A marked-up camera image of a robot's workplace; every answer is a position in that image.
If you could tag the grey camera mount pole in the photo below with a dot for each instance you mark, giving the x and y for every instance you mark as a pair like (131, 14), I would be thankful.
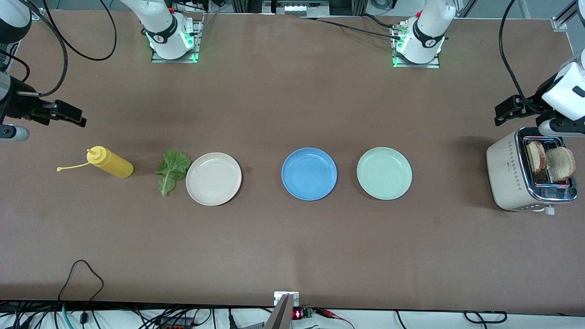
(283, 315)

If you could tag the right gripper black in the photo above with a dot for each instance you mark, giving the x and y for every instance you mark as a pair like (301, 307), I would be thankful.
(17, 106)

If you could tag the orange power strip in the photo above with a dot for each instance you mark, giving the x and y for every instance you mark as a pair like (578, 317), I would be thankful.
(176, 325)

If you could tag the pale green plate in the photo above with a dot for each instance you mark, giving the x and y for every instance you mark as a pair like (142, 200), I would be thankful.
(384, 173)

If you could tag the blue plate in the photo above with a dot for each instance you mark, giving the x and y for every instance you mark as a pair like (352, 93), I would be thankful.
(309, 173)

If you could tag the red display circuit board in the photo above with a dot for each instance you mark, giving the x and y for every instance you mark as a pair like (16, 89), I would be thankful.
(298, 314)

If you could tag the yellow mustard squeeze bottle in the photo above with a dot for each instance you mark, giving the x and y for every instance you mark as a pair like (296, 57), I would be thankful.
(114, 165)

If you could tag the white mount bracket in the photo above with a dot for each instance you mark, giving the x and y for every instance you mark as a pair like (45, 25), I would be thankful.
(276, 298)

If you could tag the cream chrome toaster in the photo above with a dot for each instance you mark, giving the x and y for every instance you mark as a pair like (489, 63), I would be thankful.
(502, 173)

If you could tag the grey metal equipment box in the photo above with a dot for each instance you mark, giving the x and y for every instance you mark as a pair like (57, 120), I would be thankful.
(295, 9)

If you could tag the aluminium table corner bracket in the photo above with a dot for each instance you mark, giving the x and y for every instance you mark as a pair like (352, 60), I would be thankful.
(39, 13)
(560, 23)

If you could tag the square toasted bread slice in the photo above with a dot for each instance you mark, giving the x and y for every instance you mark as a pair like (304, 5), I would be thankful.
(535, 157)

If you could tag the green lettuce leaf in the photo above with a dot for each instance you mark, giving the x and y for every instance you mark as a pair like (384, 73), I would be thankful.
(176, 164)

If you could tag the round brown bread slice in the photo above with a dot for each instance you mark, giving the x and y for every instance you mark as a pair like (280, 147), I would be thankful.
(561, 164)

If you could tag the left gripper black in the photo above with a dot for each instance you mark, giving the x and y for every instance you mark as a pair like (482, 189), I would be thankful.
(530, 103)

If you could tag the aluminium arm base plate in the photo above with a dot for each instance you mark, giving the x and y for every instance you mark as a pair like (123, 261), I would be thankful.
(173, 60)
(416, 65)

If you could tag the beige plate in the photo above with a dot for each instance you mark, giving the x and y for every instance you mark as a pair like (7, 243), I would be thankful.
(212, 180)

